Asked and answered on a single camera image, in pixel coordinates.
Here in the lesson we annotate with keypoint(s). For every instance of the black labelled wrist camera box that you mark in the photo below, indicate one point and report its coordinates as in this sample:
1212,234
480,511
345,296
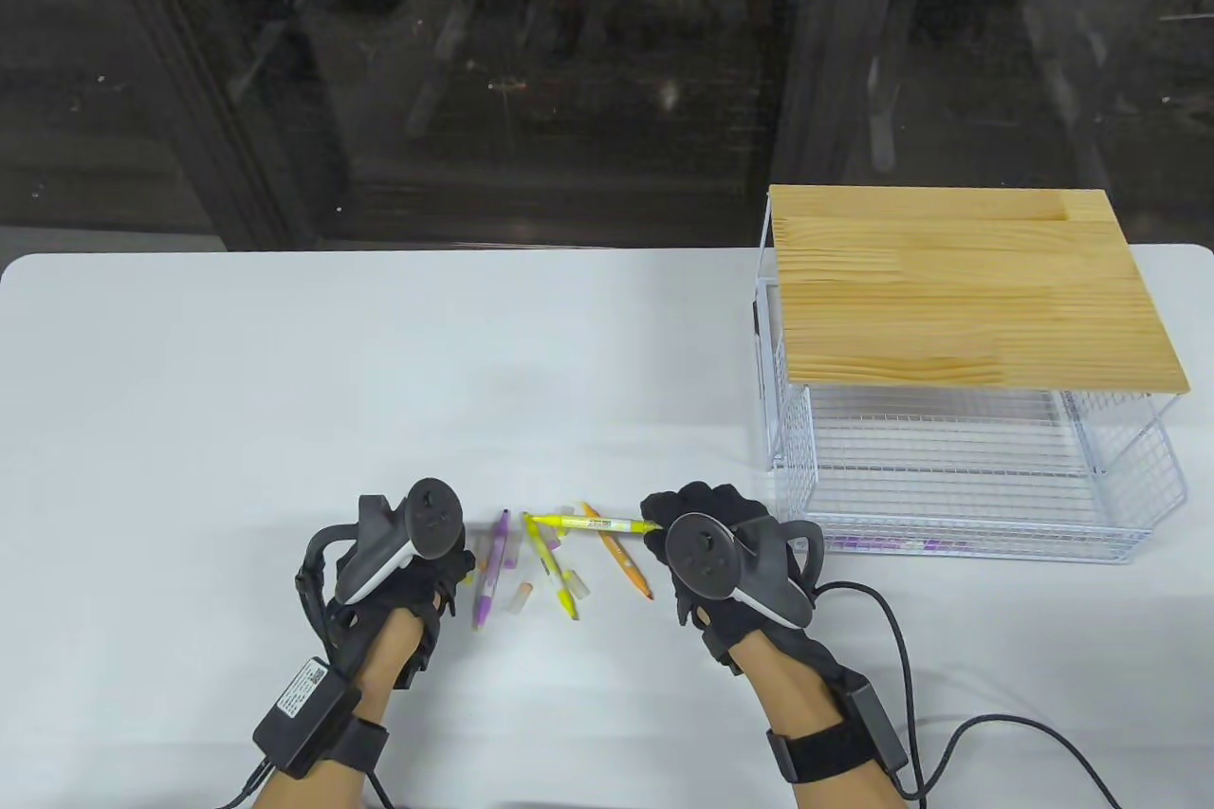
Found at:
303,714

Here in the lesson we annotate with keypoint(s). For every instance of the cluster of clear highlighter caps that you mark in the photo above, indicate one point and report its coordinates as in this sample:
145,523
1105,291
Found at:
520,598

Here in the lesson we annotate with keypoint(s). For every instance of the purple double-ended highlighter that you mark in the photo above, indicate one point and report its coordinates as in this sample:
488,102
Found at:
491,572
892,543

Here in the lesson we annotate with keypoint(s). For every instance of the person's right forearm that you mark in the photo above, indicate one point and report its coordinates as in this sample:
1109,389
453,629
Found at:
797,695

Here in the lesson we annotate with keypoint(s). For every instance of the orange double-ended highlighter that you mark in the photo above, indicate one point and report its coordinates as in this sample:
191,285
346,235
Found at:
631,567

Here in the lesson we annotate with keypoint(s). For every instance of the person's left forearm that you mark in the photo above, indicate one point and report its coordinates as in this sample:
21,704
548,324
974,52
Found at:
379,667

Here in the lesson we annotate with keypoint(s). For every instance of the dark window frame post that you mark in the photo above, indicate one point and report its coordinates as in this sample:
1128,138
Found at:
816,88
237,136

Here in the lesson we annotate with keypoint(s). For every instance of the black and white controller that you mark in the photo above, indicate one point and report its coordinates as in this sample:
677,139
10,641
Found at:
702,553
432,515

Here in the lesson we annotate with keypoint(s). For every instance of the yellow double-ended highlighter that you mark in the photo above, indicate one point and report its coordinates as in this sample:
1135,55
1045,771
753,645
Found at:
550,567
588,523

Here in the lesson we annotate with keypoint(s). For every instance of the person's left hand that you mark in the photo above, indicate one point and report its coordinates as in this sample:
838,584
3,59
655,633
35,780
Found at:
417,591

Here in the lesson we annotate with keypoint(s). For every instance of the light wooden board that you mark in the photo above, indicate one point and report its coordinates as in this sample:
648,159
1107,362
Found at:
967,297

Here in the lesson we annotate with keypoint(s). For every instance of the person's right hand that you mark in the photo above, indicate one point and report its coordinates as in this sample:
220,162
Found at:
711,501

